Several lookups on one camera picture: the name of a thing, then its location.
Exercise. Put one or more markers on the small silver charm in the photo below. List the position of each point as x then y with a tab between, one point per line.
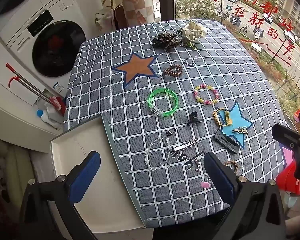
188	63

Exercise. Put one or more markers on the grey checkered star tablecloth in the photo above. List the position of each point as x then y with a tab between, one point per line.
130	115

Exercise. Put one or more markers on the gold bow hair clip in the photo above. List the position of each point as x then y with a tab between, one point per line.
238	130

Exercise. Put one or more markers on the black wavy hair clip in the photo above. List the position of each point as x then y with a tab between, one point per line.
227	143

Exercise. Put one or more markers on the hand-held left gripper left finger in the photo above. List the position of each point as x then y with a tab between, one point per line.
86	177

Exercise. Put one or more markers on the small pink charm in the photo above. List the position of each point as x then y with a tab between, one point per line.
205	184

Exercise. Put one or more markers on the green translucent bangle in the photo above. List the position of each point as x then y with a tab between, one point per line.
175	102

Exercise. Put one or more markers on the blue capped plastic bottle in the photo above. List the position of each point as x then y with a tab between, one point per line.
46	117

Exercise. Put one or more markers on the small black claw clip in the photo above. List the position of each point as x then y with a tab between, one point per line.
193	117

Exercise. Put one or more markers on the leopard print scrunchie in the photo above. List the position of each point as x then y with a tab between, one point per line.
165	40

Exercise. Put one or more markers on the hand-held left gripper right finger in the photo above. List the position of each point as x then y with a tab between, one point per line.
218	177

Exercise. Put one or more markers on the checkered curtain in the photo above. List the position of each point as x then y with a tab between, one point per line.
137	2

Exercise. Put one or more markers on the red plastic container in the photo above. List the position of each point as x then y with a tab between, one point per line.
290	182

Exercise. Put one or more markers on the white jewelry tray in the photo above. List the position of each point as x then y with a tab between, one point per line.
72	145

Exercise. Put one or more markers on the cream scrunchie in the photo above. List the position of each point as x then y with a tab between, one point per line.
193	31

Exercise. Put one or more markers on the white washing machine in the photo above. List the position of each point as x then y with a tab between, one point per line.
57	47

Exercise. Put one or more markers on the tiny black claw clip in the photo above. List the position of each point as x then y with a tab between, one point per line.
179	32

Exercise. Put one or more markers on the cream folded umbrella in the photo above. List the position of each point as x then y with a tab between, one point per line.
106	17

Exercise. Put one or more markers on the silver hair clip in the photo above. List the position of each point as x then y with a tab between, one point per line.
182	147

